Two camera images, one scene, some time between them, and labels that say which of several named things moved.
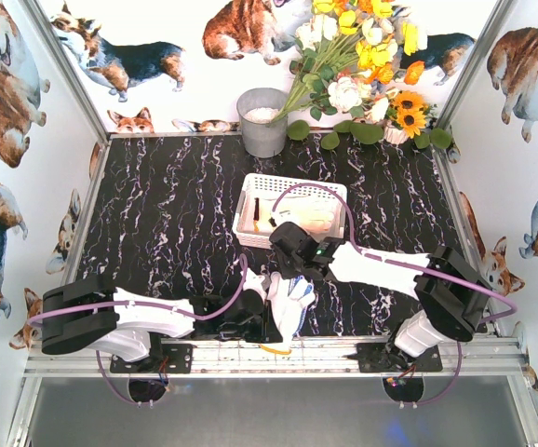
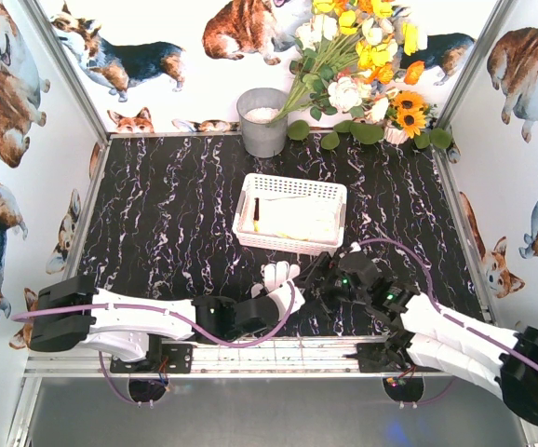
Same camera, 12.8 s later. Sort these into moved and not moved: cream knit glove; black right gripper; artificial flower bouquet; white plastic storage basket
Moved: black right gripper
Not moved: cream knit glove; white plastic storage basket; artificial flower bouquet
